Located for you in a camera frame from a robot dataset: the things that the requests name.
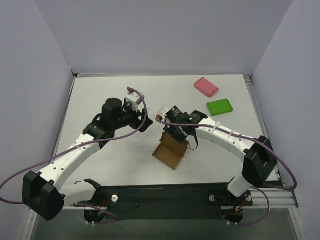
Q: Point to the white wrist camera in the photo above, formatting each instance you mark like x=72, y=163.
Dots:
x=162, y=114
x=135, y=100

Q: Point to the pink paper box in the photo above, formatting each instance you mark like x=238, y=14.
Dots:
x=206, y=87

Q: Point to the aluminium table frame rail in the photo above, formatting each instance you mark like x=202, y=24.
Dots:
x=153, y=132

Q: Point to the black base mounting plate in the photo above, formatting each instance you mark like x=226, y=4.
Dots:
x=197, y=201

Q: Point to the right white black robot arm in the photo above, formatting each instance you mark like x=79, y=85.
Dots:
x=255, y=153

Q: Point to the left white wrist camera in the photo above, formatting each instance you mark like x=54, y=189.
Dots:
x=135, y=100

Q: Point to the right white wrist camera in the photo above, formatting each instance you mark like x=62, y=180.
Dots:
x=162, y=114

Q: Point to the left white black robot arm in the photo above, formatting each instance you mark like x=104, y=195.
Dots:
x=43, y=191

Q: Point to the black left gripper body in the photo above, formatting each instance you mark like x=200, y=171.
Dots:
x=139, y=121

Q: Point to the green paper box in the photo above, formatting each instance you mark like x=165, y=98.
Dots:
x=219, y=107

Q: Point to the brown cardboard paper box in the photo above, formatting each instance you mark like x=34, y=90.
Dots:
x=169, y=151

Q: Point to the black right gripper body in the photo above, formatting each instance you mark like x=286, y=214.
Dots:
x=176, y=130

